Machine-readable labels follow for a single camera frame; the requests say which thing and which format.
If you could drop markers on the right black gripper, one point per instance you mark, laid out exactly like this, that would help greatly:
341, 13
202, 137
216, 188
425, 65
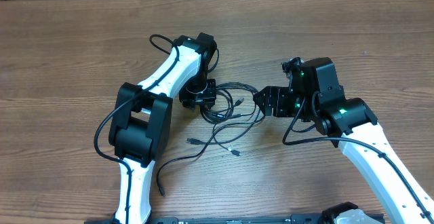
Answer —
277, 102

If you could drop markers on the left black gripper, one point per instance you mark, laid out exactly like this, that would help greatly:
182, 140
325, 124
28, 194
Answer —
195, 101

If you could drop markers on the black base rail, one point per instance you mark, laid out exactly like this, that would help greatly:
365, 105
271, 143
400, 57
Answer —
312, 218

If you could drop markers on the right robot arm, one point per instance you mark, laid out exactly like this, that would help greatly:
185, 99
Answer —
315, 95

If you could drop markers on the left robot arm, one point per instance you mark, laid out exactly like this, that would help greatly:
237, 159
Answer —
141, 120

